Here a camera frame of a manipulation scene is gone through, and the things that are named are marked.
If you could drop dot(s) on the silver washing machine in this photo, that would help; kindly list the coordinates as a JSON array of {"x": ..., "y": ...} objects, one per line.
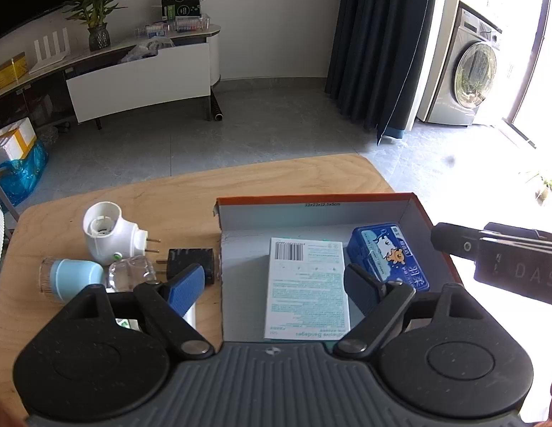
[{"x": 472, "y": 71}]

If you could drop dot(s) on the black green box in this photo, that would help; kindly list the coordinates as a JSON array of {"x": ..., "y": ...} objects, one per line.
[{"x": 180, "y": 6}]

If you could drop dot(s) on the small potted plant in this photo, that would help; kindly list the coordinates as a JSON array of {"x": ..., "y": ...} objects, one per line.
[{"x": 543, "y": 187}]

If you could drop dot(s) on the yellow tin box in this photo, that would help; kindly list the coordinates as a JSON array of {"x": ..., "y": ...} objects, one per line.
[{"x": 9, "y": 71}]

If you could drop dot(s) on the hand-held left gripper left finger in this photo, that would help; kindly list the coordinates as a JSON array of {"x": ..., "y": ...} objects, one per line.
[{"x": 187, "y": 287}]

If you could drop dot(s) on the clear glass bottle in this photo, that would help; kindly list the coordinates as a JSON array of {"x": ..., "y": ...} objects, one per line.
[{"x": 129, "y": 271}]

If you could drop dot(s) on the blue toothpick holder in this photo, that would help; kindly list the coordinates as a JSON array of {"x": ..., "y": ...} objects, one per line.
[{"x": 75, "y": 278}]

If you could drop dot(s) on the blue plastic bag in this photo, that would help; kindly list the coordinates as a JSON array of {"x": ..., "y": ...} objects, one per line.
[{"x": 22, "y": 173}]

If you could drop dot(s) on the dark blue curtain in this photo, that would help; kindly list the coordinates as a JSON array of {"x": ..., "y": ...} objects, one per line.
[{"x": 378, "y": 44}]

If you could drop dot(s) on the green bamboo plant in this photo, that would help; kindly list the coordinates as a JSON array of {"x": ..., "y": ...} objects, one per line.
[{"x": 95, "y": 0}]

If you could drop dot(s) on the white curved tv cabinet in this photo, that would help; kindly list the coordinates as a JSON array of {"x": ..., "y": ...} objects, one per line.
[{"x": 138, "y": 82}]

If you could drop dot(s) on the white foam box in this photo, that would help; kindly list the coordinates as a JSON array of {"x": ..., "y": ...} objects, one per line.
[{"x": 13, "y": 140}]

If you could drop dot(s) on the blue tissue packet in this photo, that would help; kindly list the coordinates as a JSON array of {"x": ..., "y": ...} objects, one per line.
[{"x": 391, "y": 253}]

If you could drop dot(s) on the black power adapter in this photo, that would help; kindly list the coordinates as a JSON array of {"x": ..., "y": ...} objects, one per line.
[{"x": 191, "y": 258}]

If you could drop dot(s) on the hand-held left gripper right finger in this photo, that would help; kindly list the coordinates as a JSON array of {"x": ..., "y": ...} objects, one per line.
[{"x": 360, "y": 289}]

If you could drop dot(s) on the white green bandage box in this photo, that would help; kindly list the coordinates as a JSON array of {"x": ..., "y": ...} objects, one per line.
[{"x": 302, "y": 293}]

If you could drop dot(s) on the white plug-in repellent device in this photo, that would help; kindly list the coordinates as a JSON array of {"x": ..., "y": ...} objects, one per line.
[{"x": 109, "y": 235}]

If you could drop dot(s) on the crumpled clear plastic bag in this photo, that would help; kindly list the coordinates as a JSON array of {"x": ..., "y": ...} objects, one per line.
[{"x": 144, "y": 49}]

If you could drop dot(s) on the metal stand leg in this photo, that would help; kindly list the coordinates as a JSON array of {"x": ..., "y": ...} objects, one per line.
[{"x": 6, "y": 204}]

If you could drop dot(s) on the white router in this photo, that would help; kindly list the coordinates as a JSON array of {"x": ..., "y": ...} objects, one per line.
[{"x": 49, "y": 53}]

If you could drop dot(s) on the orange-edged cardboard box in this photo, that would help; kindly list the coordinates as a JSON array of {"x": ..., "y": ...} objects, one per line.
[{"x": 245, "y": 271}]

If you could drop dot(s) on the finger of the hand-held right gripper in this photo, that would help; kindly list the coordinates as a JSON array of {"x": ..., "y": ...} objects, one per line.
[{"x": 452, "y": 240}]

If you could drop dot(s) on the white green packet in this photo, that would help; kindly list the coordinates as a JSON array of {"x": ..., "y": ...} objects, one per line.
[{"x": 192, "y": 318}]

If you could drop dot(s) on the clear plastic organizer box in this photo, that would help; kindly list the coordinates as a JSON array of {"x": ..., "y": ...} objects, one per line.
[
  {"x": 191, "y": 23},
  {"x": 150, "y": 30}
]

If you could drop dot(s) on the dark glass vase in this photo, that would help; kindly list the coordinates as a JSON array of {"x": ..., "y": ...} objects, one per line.
[{"x": 99, "y": 38}]

